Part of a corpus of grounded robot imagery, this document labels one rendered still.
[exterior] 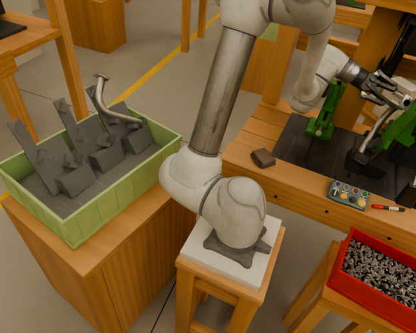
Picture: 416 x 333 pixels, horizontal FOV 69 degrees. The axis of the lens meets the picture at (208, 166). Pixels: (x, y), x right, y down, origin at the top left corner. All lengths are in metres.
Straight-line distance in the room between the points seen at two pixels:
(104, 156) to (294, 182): 0.82
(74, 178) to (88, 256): 0.31
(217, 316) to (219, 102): 1.35
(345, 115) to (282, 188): 0.63
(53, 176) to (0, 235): 1.17
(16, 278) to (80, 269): 1.06
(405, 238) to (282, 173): 0.53
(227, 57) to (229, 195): 0.39
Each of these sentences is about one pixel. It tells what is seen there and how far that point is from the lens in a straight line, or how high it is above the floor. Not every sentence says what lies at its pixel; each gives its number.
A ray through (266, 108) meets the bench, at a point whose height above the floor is 0.88.
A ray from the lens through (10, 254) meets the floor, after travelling 2.33.
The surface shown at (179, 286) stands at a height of 0.66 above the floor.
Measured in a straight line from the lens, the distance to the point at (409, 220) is 1.45.
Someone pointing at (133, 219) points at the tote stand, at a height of 0.79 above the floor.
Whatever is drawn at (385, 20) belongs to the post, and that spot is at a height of 1.43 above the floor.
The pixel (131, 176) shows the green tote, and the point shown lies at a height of 0.95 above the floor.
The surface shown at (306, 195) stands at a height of 0.88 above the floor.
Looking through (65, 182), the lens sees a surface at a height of 0.92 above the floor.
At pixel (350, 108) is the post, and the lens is 1.78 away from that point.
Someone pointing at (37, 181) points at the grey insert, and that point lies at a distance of 1.43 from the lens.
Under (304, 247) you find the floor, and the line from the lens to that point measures 2.29.
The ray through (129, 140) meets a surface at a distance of 1.42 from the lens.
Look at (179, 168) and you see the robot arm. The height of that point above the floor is 1.13.
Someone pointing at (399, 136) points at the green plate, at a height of 1.13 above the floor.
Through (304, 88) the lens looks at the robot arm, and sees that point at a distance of 1.24.
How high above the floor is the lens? 1.82
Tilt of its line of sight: 44 degrees down
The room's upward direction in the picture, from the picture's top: 7 degrees clockwise
